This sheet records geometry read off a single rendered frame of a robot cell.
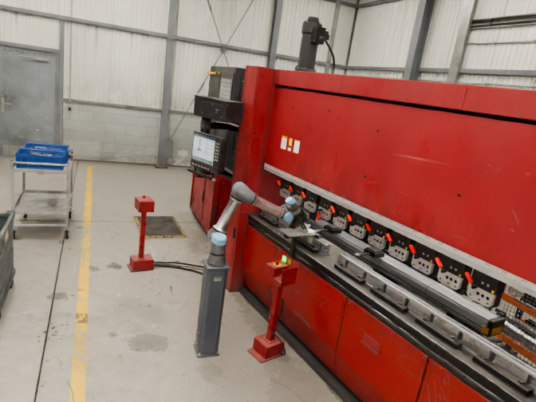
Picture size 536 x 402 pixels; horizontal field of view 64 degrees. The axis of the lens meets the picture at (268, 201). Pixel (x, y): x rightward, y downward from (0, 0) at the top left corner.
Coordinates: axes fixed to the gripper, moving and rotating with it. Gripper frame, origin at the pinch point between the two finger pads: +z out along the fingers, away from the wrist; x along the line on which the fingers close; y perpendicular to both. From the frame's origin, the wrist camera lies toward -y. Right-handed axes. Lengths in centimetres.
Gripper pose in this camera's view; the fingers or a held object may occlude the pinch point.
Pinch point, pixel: (305, 230)
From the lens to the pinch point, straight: 366.7
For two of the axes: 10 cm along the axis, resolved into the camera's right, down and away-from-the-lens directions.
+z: 4.5, 7.2, 5.3
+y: 7.4, -6.3, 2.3
